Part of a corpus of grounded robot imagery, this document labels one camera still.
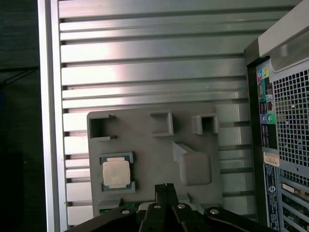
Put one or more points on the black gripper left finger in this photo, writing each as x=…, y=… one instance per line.
x=149, y=217

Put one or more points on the grey parts rack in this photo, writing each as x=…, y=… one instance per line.
x=149, y=154

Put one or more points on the silver CPU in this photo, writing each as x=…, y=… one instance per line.
x=116, y=172

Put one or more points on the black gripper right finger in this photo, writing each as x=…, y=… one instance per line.
x=186, y=217

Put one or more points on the black PC case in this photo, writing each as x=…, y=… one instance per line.
x=251, y=120

